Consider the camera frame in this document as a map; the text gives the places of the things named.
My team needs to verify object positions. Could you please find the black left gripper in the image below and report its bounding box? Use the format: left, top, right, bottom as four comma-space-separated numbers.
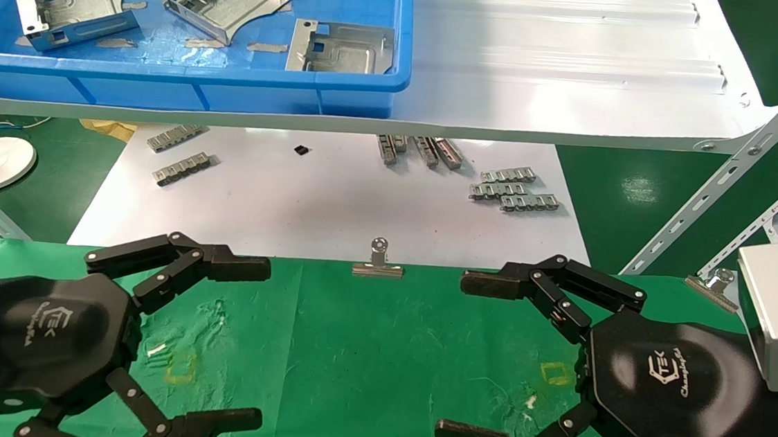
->
0, 218, 278, 437

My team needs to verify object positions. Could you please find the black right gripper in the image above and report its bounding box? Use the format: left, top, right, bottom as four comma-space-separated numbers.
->
434, 247, 772, 437

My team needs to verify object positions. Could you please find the green table cloth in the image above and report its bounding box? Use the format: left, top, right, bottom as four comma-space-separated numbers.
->
0, 224, 778, 437

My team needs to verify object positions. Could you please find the yellow crumpled cloth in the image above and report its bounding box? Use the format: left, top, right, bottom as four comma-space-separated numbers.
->
78, 118, 139, 145

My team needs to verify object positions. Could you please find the blue plastic bin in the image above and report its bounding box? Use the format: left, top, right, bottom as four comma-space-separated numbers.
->
0, 0, 419, 130

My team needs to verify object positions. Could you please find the white metal shelf rack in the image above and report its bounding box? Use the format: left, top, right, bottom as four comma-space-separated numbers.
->
619, 21, 778, 288

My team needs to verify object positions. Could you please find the white metal shelf board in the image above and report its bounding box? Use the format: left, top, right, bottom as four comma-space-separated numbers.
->
0, 0, 778, 175

